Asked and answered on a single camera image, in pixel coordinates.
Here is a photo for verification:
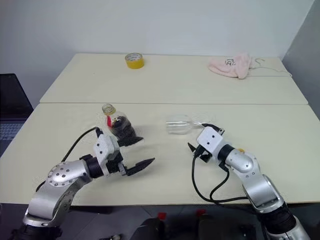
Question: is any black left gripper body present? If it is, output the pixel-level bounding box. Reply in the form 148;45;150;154
105;152;130;176

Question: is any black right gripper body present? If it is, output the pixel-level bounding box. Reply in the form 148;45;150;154
193;147;213;163

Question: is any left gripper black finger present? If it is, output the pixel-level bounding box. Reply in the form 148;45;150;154
116;135;145;148
125;157;156;176

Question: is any cola bottle yellow cap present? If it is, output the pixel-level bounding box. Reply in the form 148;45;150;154
101;103;138;146

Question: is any pink towel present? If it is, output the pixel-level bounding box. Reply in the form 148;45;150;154
207;52;253;80

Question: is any dark rounded shape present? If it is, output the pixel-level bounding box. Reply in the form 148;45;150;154
139;216;166;240

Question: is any yellow tape roll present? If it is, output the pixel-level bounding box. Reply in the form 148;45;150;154
124;52;146;70

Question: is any dark laptop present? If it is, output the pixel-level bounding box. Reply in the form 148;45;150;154
0;73;35;159

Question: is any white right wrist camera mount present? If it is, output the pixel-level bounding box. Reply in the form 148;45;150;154
195;126;224;156

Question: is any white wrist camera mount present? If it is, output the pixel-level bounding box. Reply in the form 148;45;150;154
93;131;121;177
195;126;224;156

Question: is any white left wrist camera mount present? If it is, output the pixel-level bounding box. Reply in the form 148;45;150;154
93;131;121;177

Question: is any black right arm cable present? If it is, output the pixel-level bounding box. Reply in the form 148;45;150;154
191;149;251;205

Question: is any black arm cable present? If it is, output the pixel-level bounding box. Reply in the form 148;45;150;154
34;126;104;193
191;149;251;205

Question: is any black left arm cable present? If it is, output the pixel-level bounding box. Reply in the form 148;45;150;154
34;126;104;193

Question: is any white wire hanger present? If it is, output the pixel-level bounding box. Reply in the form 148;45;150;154
249;57;294;79

